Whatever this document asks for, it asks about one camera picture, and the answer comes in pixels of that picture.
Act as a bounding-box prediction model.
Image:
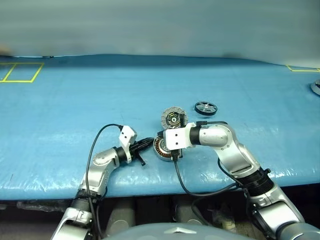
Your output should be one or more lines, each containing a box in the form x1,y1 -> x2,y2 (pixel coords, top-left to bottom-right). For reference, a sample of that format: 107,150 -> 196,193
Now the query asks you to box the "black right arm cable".
173,155 -> 248,196

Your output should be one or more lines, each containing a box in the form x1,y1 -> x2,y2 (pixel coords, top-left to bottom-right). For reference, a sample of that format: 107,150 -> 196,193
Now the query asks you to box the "blue plastic table cover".
0,54 -> 320,201

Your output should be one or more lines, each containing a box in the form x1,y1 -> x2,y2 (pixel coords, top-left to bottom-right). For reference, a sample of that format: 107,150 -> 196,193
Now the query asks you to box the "silver motor housing with windings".
152,136 -> 177,163

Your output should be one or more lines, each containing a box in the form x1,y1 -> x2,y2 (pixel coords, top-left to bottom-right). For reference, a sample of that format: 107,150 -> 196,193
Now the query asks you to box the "black loose cable under table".
191,197 -> 213,226

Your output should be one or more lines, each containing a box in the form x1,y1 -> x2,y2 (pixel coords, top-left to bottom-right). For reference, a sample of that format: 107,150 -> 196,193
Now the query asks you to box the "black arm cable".
84,124 -> 124,238
173,155 -> 248,196

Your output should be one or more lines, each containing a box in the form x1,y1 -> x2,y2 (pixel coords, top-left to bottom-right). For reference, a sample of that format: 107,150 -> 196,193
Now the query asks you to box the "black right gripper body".
171,149 -> 185,161

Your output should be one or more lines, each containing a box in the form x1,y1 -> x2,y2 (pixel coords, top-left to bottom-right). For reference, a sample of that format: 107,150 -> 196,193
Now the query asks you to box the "grey round part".
309,78 -> 320,96

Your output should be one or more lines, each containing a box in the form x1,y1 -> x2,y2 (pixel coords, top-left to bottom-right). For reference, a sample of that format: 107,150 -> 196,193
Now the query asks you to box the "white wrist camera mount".
163,122 -> 197,152
118,125 -> 138,164

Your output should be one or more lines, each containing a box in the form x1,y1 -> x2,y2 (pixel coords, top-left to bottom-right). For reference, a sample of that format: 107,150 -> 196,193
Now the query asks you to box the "grey round motor rotor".
160,105 -> 189,130

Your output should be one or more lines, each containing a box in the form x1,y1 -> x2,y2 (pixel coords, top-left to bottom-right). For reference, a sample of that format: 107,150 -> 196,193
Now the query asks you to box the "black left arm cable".
84,124 -> 124,238

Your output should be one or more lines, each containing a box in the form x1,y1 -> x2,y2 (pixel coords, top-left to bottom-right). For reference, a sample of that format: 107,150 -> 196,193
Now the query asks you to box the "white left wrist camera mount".
118,125 -> 138,164

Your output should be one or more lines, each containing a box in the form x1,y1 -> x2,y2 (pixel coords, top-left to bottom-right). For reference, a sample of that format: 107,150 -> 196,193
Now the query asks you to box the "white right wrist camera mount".
163,122 -> 197,152

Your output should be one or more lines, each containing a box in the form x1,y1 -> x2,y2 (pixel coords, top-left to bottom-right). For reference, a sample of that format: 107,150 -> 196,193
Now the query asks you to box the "grey-blue robot torso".
101,221 -> 235,240

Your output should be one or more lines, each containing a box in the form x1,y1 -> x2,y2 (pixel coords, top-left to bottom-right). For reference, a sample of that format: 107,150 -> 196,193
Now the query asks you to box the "black spoked rotor wheel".
193,100 -> 218,117

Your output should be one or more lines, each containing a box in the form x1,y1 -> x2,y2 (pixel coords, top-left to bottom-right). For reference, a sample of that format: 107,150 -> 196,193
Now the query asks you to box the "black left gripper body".
128,141 -> 147,168

